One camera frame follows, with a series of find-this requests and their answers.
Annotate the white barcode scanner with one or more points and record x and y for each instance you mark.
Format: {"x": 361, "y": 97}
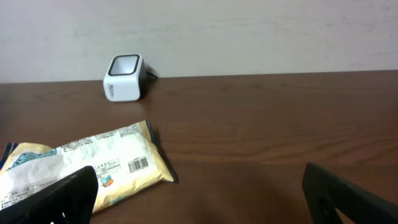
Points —
{"x": 125, "y": 78}

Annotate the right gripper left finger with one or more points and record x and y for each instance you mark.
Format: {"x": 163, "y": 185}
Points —
{"x": 69, "y": 200}

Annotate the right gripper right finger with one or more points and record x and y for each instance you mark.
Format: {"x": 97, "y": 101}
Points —
{"x": 326, "y": 193}

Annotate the large white snack bag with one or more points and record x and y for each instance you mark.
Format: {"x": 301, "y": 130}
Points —
{"x": 125, "y": 161}

